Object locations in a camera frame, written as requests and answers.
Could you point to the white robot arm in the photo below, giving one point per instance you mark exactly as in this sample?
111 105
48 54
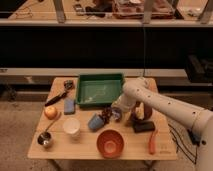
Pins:
197 119

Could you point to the green plastic tray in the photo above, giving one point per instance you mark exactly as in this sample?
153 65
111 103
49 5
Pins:
94 90

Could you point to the blue plastic cup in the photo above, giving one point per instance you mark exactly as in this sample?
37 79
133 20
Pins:
95 123

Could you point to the small dark toy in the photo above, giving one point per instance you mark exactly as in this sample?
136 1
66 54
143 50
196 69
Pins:
68 84

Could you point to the blue sponge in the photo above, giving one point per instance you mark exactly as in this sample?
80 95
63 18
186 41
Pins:
69 106

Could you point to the yellow banana piece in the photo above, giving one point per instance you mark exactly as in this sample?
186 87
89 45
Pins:
140 112

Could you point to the dark red bowl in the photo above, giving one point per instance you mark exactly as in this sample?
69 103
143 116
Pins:
147 112

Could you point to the black rectangular block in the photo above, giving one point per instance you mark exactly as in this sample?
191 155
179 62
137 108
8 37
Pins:
144 127

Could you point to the white paper cup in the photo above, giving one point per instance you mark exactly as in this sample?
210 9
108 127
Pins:
72 126

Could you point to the orange plastic bowl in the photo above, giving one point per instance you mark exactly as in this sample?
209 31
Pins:
110 144

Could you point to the wooden folding table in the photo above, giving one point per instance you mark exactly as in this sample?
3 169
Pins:
136 146

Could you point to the orange apple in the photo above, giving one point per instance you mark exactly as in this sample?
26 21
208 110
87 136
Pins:
50 112

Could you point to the orange carrot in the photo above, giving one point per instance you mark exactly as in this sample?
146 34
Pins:
151 144

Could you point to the small metal pot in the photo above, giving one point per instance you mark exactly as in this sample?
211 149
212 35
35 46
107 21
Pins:
45 138

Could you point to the black pedal box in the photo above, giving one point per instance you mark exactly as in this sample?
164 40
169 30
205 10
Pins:
194 139

